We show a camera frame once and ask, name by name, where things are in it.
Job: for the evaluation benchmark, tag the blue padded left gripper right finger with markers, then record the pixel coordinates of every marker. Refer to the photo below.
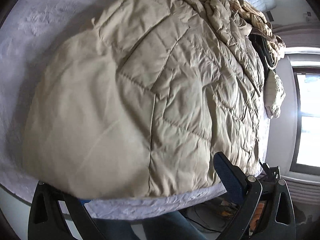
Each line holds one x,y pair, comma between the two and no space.
265,210

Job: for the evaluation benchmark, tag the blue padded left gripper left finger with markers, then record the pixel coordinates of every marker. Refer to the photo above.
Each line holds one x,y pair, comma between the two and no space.
46,220

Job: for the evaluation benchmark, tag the beige quilted down jacket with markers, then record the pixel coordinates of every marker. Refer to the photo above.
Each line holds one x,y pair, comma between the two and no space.
137,104

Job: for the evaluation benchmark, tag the window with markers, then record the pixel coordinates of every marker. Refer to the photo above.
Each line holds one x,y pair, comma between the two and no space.
306,154

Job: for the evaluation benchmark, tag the small beige quilted garment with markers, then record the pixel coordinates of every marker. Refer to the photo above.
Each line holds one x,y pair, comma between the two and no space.
274,95

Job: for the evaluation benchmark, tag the black garment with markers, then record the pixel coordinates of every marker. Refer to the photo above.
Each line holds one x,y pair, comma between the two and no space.
260,45

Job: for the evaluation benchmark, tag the beige striped garment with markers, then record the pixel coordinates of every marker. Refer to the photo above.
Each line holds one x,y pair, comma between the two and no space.
275,46

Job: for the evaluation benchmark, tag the purple fleece bed blanket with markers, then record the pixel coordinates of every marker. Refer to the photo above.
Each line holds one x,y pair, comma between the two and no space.
30,36

